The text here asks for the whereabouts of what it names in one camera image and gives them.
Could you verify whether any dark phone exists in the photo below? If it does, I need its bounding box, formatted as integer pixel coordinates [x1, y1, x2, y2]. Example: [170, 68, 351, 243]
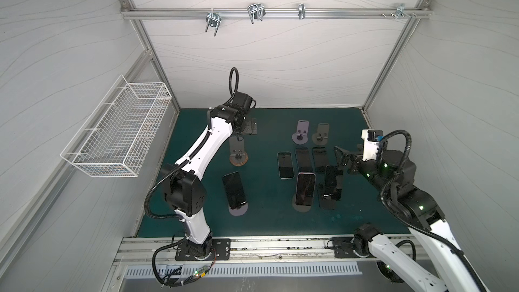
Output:
[322, 165, 343, 201]

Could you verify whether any phone from grey stand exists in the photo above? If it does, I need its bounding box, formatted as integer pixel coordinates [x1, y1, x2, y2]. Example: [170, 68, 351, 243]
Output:
[312, 147, 329, 174]

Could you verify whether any wooden round base phone stand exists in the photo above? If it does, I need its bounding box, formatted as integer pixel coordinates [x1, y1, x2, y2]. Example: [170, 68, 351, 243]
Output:
[229, 135, 249, 167]

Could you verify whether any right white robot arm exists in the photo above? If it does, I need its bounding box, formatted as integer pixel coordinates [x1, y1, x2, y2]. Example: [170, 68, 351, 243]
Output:
[334, 138, 487, 291]

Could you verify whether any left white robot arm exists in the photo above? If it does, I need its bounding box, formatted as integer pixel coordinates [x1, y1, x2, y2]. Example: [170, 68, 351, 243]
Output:
[165, 105, 249, 258]

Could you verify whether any grey phone stand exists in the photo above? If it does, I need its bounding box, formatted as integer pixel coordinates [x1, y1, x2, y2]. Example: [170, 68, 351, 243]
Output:
[312, 123, 330, 146]

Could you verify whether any lilac phone stand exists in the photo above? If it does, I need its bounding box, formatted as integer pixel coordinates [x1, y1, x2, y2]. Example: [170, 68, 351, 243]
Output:
[291, 120, 310, 145]

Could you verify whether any metal clamp hook one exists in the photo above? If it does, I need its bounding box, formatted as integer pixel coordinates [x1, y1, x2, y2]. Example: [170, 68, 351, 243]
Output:
[205, 12, 222, 36]

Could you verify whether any metal clamp hook two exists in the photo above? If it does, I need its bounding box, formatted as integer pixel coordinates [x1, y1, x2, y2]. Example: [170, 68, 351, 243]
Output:
[247, 3, 266, 24]

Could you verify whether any metal clamp hook three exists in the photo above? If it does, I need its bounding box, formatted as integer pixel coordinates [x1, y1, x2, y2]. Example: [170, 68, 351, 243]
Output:
[298, 4, 306, 20]

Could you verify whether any aluminium top crossbar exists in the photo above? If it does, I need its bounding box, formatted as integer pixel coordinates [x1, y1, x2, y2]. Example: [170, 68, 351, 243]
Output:
[121, 6, 433, 20]

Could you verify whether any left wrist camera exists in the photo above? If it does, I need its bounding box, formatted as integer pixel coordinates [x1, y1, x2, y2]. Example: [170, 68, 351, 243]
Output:
[231, 91, 256, 112]

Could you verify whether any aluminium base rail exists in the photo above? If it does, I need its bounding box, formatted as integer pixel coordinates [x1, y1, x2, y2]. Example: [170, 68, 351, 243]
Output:
[113, 233, 447, 266]

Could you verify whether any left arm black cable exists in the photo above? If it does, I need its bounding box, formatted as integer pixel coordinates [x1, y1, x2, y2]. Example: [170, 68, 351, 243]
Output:
[144, 67, 240, 288]

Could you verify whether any white wire basket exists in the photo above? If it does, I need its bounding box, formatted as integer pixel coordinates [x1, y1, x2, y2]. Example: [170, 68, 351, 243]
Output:
[60, 75, 172, 178]

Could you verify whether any white slotted cable duct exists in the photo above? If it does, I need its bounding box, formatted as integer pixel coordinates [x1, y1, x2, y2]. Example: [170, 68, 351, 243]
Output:
[124, 261, 363, 279]

